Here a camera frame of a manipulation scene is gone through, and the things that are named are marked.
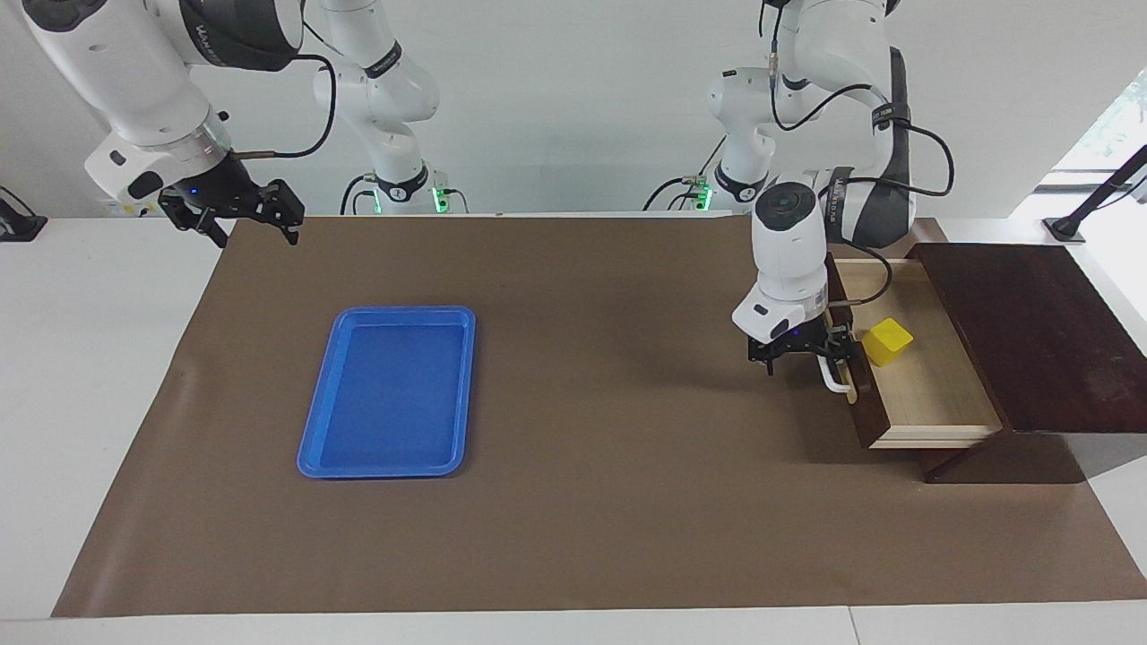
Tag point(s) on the brown table mat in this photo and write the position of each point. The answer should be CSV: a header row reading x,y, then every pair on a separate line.
x,y
582,448

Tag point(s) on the black camera stand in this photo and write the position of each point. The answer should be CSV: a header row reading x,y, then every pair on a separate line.
x,y
1089,210

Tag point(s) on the wooden drawer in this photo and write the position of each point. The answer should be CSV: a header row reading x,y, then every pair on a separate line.
x,y
932,394

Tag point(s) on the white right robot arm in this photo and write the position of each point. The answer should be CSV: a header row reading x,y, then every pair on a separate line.
x,y
125,81

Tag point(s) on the yellow cube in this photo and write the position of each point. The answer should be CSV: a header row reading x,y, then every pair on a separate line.
x,y
887,343

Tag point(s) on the black desk device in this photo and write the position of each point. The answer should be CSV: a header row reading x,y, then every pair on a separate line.
x,y
18,224

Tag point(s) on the dark wooden cabinet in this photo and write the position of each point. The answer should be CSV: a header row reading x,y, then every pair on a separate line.
x,y
1039,331

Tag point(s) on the white wall socket box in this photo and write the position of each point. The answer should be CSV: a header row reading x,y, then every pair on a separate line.
x,y
125,210

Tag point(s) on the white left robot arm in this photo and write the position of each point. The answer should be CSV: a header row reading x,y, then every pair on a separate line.
x,y
789,242

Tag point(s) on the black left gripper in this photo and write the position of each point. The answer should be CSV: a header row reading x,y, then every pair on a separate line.
x,y
789,340

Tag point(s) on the blue plastic tray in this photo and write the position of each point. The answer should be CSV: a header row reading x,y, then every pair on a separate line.
x,y
390,394

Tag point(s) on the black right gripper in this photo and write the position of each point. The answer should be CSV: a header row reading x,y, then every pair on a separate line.
x,y
219,193

